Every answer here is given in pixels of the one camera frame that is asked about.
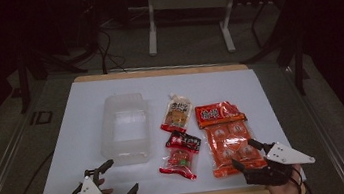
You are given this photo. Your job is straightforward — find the clear plastic container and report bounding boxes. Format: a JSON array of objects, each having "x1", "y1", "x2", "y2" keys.
[{"x1": 94, "y1": 90, "x2": 155, "y2": 170}]

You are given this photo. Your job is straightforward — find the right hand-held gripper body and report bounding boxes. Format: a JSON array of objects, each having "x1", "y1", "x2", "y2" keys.
[{"x1": 238, "y1": 137, "x2": 319, "y2": 191}]

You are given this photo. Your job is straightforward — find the white metal desk frame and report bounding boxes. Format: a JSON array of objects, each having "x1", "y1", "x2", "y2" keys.
[{"x1": 141, "y1": 0, "x2": 250, "y2": 65}]

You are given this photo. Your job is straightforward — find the red and black snack packet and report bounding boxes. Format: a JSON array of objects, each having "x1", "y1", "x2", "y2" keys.
[{"x1": 154, "y1": 127, "x2": 207, "y2": 185}]

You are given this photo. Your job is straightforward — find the black floor socket plate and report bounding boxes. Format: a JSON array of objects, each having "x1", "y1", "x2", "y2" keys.
[{"x1": 28, "y1": 109, "x2": 54, "y2": 127}]

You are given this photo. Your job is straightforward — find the person's right hand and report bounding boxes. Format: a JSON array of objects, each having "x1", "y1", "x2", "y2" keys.
[{"x1": 264, "y1": 163, "x2": 307, "y2": 194}]

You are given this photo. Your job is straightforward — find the beige sauce pouch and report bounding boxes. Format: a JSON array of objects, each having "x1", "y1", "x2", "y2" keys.
[{"x1": 156, "y1": 90, "x2": 197, "y2": 137}]

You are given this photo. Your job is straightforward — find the black metal stand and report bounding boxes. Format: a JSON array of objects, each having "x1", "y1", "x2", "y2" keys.
[
  {"x1": 233, "y1": 0, "x2": 313, "y2": 103},
  {"x1": 11, "y1": 37, "x2": 93, "y2": 115}
]

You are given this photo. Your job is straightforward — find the white table sheet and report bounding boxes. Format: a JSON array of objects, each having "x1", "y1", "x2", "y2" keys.
[{"x1": 23, "y1": 53, "x2": 308, "y2": 194}]

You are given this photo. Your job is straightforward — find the orange snack packet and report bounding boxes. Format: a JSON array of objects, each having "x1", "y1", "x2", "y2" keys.
[{"x1": 193, "y1": 96, "x2": 270, "y2": 181}]

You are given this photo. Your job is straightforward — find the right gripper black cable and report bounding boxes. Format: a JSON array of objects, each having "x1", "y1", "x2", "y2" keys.
[{"x1": 287, "y1": 163, "x2": 312, "y2": 194}]

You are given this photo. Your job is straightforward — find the black floor cables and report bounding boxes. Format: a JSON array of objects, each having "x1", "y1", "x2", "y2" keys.
[{"x1": 94, "y1": 25, "x2": 128, "y2": 76}]

